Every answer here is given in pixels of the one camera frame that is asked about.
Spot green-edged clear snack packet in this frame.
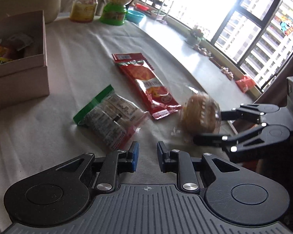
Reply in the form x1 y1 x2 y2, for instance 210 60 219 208
73 85 149 150

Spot round bread bun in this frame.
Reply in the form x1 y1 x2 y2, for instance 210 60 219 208
171 86 222 143

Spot long red snack packet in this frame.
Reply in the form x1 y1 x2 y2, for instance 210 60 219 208
112 53 181 120

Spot white tablecloth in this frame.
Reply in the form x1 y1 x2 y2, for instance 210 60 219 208
0 12 235 232

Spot small potted plant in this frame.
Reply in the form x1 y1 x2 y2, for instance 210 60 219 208
185 25 204 46

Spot pink open storage box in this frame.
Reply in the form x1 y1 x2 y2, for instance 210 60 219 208
0 11 50 110

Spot blue plastic basin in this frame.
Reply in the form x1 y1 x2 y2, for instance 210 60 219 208
125 10 146 24

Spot metal plant shelf rack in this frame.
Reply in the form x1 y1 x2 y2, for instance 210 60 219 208
135 0 173 23

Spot red-lid clear plastic jar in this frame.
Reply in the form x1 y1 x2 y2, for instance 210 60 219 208
70 0 98 23

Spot green candy dispenser toy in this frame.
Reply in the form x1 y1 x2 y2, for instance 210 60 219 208
100 0 132 26

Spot beige oval organizer tub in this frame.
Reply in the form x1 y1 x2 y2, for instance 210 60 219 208
0 0 61 23

